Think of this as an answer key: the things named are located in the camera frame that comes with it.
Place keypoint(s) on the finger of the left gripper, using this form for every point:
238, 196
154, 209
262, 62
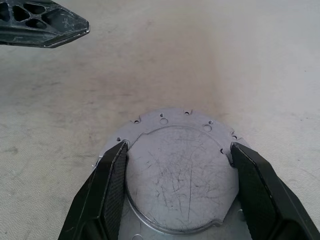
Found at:
57, 27

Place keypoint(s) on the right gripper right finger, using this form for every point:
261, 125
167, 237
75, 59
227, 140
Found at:
265, 200

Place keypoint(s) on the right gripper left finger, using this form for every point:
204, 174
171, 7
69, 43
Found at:
100, 200

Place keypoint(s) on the grey round motor lid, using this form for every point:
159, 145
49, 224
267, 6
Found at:
180, 175

